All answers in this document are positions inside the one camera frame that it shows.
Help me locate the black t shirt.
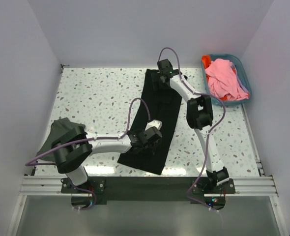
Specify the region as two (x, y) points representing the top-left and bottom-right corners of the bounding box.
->
(117, 69), (182, 175)

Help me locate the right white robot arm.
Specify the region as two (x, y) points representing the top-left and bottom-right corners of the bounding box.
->
(152, 59), (229, 193)

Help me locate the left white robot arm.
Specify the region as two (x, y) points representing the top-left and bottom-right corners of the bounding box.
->
(52, 125), (162, 193)

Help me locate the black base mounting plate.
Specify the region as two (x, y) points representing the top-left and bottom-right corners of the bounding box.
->
(60, 177), (236, 209)

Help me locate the pink t shirt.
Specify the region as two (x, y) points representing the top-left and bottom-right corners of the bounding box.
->
(205, 59), (249, 101)

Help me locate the teal laundry basket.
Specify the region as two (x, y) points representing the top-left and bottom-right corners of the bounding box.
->
(201, 54), (252, 107)

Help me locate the lavender t shirt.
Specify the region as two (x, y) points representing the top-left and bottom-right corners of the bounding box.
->
(231, 62), (248, 93)

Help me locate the folded dark green t shirt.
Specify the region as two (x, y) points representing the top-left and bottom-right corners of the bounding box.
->
(36, 118), (86, 164)

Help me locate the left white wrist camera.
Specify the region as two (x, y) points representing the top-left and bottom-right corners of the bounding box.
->
(145, 119), (162, 130)

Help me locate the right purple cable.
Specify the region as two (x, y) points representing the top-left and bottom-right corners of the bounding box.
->
(158, 47), (227, 205)

